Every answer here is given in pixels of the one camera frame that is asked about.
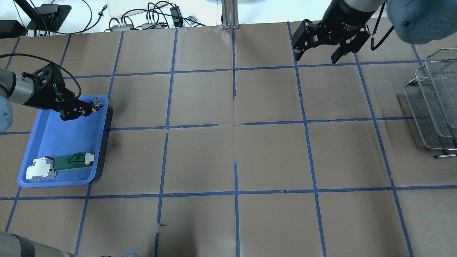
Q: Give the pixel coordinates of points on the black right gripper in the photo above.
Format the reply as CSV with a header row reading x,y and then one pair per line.
x,y
347,18

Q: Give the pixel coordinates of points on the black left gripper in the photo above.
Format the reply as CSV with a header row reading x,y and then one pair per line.
x,y
40,99

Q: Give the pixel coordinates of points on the small push button switch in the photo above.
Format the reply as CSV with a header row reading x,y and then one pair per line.
x,y
96,104

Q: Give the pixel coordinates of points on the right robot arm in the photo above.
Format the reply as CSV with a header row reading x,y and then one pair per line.
x,y
414,21

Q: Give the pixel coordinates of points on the blue plastic tray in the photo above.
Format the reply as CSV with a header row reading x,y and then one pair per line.
x,y
51,136

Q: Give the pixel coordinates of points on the green terminal block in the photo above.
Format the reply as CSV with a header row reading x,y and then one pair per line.
x,y
79,160

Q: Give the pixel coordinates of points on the white circuit breaker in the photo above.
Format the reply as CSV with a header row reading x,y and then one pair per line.
x,y
42,168

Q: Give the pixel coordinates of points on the black monitor stand base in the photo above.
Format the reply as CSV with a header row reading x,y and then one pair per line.
x,y
48,17

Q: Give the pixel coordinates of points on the black power adapter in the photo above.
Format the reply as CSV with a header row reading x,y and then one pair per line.
x,y
176,16

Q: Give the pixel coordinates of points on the aluminium frame post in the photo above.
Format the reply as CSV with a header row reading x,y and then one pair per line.
x,y
230,14

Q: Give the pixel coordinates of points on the metal wire mesh shelf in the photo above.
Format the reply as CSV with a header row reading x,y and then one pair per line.
x,y
431,97

